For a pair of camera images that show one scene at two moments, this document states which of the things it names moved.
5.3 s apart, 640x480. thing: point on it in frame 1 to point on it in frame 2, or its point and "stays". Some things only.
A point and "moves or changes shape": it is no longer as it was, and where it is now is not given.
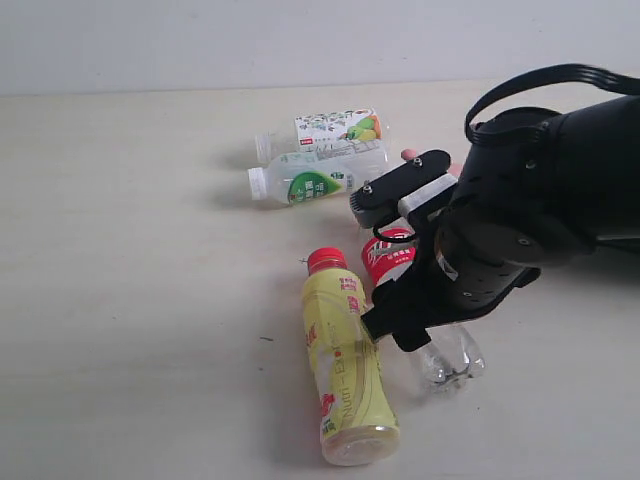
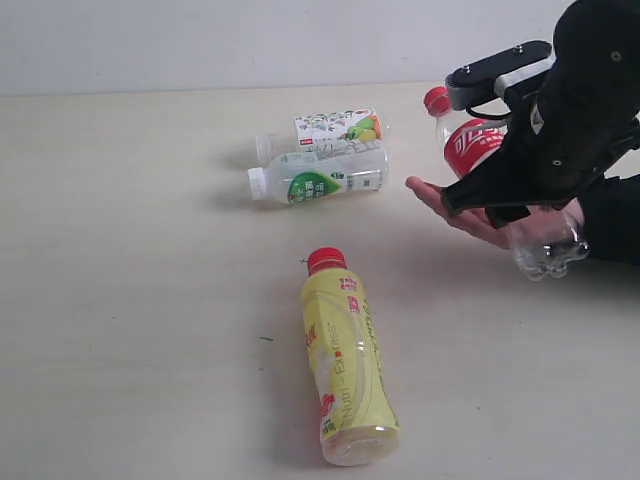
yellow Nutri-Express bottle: x=356 y=416 stays
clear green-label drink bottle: x=297 y=177 stays
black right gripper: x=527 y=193 to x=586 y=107
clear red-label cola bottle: x=454 y=356 moves or changes shape
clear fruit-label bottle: x=325 y=131 stays
